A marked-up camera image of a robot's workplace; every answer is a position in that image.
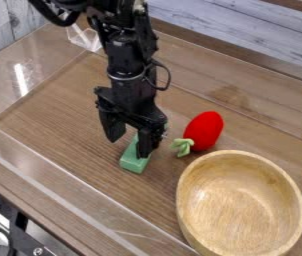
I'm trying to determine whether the green rectangular block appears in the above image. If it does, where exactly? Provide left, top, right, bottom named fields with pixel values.
left=119, top=136, right=150, bottom=174

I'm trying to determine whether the brown wooden bowl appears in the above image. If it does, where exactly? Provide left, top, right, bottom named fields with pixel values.
left=177, top=150, right=302, bottom=256

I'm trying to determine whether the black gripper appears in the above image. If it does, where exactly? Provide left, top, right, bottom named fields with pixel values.
left=94, top=86, right=167, bottom=158

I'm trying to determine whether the clear acrylic tray wall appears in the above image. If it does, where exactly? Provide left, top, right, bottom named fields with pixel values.
left=0, top=25, right=302, bottom=256

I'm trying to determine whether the clear acrylic corner bracket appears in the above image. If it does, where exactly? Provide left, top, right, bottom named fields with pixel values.
left=66, top=24, right=102, bottom=52

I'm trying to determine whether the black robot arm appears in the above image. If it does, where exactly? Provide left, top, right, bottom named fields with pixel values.
left=86, top=0, right=169, bottom=158

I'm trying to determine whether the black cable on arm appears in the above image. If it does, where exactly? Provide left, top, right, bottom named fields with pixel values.
left=27, top=0, right=173, bottom=92

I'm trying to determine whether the red plush strawberry toy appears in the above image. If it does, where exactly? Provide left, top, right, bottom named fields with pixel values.
left=171, top=111, right=225, bottom=157

